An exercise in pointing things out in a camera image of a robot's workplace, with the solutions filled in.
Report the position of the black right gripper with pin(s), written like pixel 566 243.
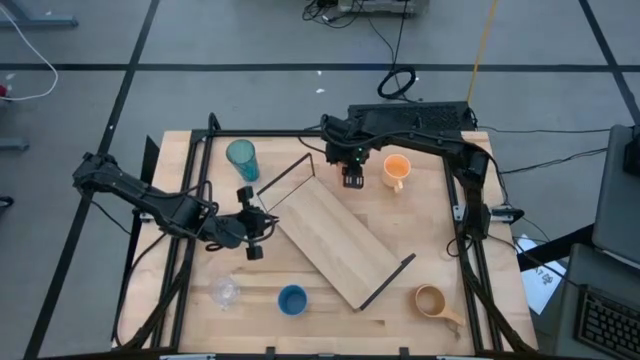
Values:
pixel 353 177

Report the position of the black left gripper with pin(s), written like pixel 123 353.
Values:
pixel 255 222

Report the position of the teal faceted plastic tumbler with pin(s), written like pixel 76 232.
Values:
pixel 242 157

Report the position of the blue plastic cup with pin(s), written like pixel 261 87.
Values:
pixel 292 300

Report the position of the clear glass mug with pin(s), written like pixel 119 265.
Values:
pixel 224 291

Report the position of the wooden bowl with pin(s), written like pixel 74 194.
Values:
pixel 430 301

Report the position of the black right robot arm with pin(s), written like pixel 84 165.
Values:
pixel 425 140

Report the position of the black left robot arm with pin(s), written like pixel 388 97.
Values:
pixel 175 212

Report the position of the wooden shelf with black legs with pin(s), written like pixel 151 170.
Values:
pixel 330 235

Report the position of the black computer case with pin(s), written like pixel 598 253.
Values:
pixel 430 112

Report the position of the gray power strip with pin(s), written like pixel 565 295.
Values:
pixel 375 6

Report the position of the white paper sheet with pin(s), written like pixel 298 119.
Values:
pixel 542 287

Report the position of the gray open laptop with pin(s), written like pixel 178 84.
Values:
pixel 575 270

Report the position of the gray metal foot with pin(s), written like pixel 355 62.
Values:
pixel 12 145

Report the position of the gray closed laptop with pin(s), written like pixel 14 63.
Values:
pixel 615 210

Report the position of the black device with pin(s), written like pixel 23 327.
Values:
pixel 632 152

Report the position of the gray metal stand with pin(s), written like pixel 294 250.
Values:
pixel 45 21

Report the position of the silver metal bracket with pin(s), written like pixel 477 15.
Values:
pixel 459 212

